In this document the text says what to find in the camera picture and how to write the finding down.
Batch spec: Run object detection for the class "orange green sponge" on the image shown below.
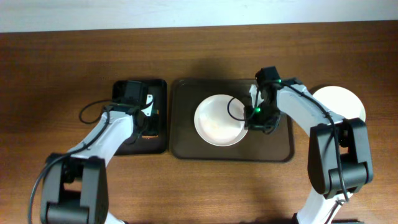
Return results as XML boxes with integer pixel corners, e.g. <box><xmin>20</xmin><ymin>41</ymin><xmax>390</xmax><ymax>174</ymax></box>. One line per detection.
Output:
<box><xmin>141</xmin><ymin>134</ymin><xmax>159</xmax><ymax>139</ymax></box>

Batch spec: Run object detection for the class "pink plate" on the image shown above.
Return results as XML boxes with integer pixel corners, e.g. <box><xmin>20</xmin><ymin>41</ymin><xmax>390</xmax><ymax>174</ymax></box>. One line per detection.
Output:
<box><xmin>193</xmin><ymin>94</ymin><xmax>248</xmax><ymax>147</ymax></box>

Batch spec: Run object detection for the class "large brown tray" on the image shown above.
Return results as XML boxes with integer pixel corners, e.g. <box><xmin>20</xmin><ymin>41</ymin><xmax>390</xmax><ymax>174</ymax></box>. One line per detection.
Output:
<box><xmin>169</xmin><ymin>79</ymin><xmax>294</xmax><ymax>162</ymax></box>

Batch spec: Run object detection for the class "small black tray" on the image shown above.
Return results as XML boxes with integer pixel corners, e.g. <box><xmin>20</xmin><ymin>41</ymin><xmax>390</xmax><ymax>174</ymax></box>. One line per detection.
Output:
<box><xmin>112</xmin><ymin>79</ymin><xmax>167</xmax><ymax>156</ymax></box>

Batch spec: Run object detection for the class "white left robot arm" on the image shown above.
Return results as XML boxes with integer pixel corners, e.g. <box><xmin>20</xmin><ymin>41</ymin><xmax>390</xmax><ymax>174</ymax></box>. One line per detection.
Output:
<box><xmin>36</xmin><ymin>103</ymin><xmax>155</xmax><ymax>223</ymax></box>

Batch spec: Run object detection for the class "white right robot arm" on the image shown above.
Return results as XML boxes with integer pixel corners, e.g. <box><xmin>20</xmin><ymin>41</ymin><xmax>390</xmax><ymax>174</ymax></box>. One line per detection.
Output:
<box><xmin>245</xmin><ymin>78</ymin><xmax>374</xmax><ymax>223</ymax></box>

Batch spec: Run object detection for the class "cream plate with red stain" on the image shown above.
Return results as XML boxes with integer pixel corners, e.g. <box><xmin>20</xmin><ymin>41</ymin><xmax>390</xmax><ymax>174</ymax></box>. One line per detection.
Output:
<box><xmin>313</xmin><ymin>86</ymin><xmax>366</xmax><ymax>122</ymax></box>

